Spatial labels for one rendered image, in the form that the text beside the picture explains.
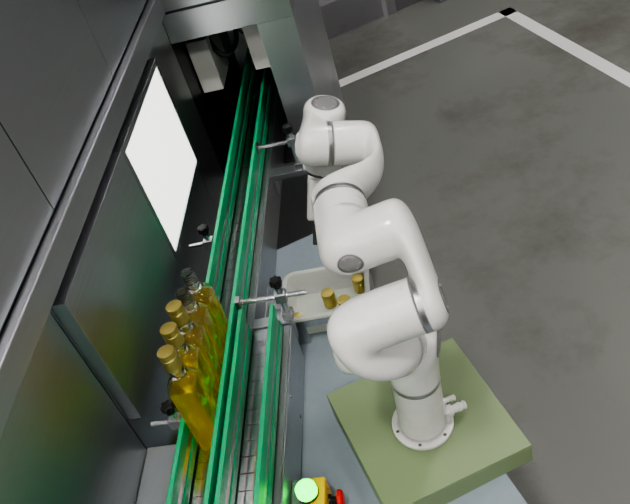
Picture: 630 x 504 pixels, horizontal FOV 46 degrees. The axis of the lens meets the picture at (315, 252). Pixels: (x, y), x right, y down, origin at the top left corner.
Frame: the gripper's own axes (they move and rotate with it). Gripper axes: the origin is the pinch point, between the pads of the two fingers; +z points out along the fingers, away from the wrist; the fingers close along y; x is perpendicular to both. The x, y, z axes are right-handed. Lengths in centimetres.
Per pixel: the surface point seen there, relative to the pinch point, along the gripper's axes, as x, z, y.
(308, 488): -1, 34, 38
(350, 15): 17, 106, -336
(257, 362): -13.5, 34.7, 6.2
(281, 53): -13, 8, -90
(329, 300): 2.8, 38.6, -17.7
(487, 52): 93, 97, -272
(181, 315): -27.0, 11.0, 14.4
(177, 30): -43, 1, -90
